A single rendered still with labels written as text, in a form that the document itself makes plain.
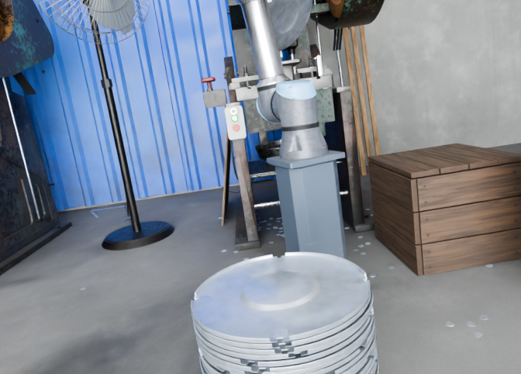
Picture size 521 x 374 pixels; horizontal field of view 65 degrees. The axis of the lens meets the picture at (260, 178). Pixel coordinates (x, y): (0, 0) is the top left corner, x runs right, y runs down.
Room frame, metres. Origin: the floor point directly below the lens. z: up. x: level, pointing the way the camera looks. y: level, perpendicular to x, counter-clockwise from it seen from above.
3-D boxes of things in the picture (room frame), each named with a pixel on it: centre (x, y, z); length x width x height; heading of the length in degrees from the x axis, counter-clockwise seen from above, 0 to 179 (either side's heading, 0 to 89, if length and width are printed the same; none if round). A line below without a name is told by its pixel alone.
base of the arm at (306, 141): (1.27, -0.15, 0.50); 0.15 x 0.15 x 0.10
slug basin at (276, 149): (2.05, -0.16, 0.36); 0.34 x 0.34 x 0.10
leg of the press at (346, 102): (2.20, -0.43, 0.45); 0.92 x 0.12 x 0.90; 1
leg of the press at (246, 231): (2.19, 0.11, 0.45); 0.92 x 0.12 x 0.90; 1
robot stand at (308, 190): (1.27, -0.15, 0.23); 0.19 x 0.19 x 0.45; 20
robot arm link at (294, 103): (1.27, -0.14, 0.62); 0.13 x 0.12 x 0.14; 21
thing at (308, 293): (0.62, 0.00, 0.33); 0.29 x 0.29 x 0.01
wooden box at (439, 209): (1.45, -0.64, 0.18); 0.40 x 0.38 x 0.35; 3
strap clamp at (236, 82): (2.05, 0.00, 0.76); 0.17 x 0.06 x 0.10; 91
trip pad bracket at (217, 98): (1.82, 0.14, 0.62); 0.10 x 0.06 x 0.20; 91
